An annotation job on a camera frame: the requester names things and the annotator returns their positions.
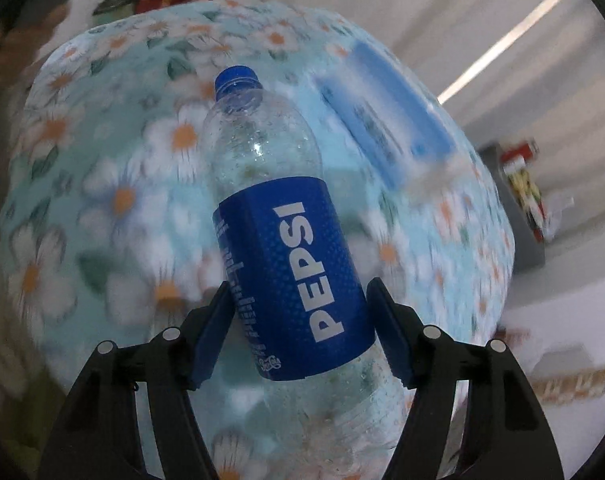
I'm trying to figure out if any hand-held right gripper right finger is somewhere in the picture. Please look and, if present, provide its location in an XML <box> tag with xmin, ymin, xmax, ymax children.
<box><xmin>365</xmin><ymin>276</ymin><xmax>565</xmax><ymax>480</ymax></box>

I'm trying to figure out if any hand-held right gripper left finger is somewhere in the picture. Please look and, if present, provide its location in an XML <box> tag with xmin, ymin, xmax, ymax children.
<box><xmin>42</xmin><ymin>280</ymin><xmax>236</xmax><ymax>480</ymax></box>

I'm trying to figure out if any clear plastic bottle blue label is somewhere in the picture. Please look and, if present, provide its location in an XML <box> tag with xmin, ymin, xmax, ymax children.
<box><xmin>197</xmin><ymin>65</ymin><xmax>415</xmax><ymax>480</ymax></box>

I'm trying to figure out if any grey cabinet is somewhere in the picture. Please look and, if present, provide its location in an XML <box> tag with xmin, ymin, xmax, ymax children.
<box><xmin>477</xmin><ymin>142</ymin><xmax>548</xmax><ymax>273</ymax></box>

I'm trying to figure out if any blue floral tablecloth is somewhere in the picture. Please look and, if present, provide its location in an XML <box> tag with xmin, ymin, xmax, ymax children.
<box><xmin>0</xmin><ymin>0</ymin><xmax>515</xmax><ymax>480</ymax></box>

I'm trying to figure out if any pile of yellow wrappers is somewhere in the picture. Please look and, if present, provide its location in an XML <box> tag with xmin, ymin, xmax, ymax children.
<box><xmin>507</xmin><ymin>167</ymin><xmax>543</xmax><ymax>206</ymax></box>

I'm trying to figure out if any clear plastic bag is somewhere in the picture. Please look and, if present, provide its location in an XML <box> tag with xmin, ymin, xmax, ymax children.
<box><xmin>542</xmin><ymin>195</ymin><xmax>575</xmax><ymax>241</ymax></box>

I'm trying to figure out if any blue tissue pack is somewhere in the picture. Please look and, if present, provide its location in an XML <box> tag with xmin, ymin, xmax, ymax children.
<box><xmin>315</xmin><ymin>40</ymin><xmax>475</xmax><ymax>196</ymax></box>

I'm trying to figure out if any red bottle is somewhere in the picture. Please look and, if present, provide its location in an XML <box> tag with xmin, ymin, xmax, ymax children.
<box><xmin>499</xmin><ymin>141</ymin><xmax>539</xmax><ymax>166</ymax></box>

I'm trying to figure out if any cream curtain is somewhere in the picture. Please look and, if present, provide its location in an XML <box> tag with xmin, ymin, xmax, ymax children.
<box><xmin>242</xmin><ymin>0</ymin><xmax>605</xmax><ymax>151</ymax></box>

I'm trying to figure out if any red gift bag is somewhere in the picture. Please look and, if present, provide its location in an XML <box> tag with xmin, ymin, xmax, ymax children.
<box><xmin>137</xmin><ymin>0</ymin><xmax>213</xmax><ymax>13</ymax></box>

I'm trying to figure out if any metal bowl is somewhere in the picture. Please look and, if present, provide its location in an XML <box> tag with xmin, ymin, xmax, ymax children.
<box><xmin>95</xmin><ymin>0</ymin><xmax>133</xmax><ymax>16</ymax></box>

